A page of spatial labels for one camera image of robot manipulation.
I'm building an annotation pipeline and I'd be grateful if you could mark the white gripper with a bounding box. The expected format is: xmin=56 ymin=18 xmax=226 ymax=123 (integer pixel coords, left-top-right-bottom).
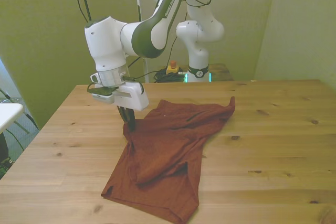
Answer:
xmin=113 ymin=81 xmax=150 ymax=132

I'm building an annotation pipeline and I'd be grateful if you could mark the rust red shirt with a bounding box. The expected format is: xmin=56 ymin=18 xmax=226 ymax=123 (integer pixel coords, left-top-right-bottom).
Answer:
xmin=100 ymin=95 xmax=236 ymax=224

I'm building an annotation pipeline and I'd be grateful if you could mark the yellow emergency stop button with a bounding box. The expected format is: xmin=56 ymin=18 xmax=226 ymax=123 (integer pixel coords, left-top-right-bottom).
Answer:
xmin=165 ymin=60 xmax=180 ymax=74

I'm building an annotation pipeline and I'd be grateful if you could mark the white folding table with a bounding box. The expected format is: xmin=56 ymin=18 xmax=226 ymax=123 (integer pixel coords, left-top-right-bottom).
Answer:
xmin=0 ymin=87 xmax=40 ymax=156

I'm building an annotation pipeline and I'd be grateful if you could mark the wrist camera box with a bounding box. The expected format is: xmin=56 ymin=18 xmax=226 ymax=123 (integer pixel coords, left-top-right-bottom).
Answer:
xmin=87 ymin=87 xmax=116 ymax=104

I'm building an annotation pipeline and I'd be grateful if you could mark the coil of black cables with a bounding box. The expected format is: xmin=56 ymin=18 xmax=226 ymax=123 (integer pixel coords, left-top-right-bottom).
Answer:
xmin=153 ymin=68 xmax=187 ymax=83

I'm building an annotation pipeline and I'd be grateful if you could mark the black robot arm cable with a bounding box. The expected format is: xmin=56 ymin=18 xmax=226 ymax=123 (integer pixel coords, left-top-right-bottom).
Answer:
xmin=166 ymin=0 xmax=214 ymax=69

